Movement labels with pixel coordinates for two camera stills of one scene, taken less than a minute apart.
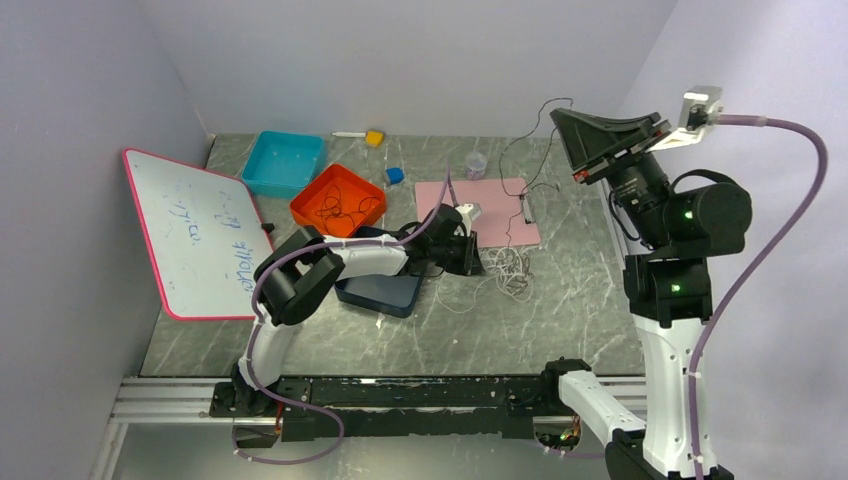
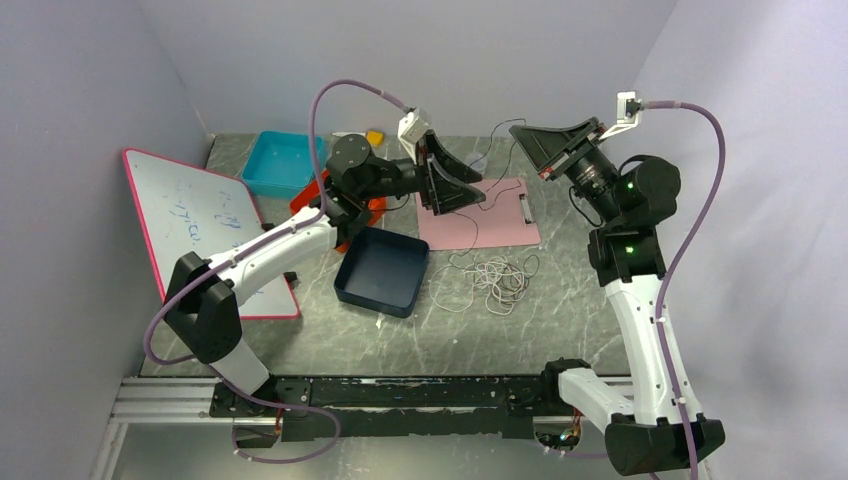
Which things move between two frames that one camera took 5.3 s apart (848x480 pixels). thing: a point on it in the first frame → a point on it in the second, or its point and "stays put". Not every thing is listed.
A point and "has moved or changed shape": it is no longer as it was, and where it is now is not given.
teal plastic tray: x=285 y=164 stays put
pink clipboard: x=507 y=213 stays put
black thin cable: x=530 y=186 → x=499 y=178
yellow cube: x=374 y=138 stays put
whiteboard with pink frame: x=205 y=236 stays put
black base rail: x=356 y=409 stays put
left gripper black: x=471 y=263 → x=440 y=191
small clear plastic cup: x=475 y=163 stays put
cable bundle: x=512 y=270 has moved or changed shape
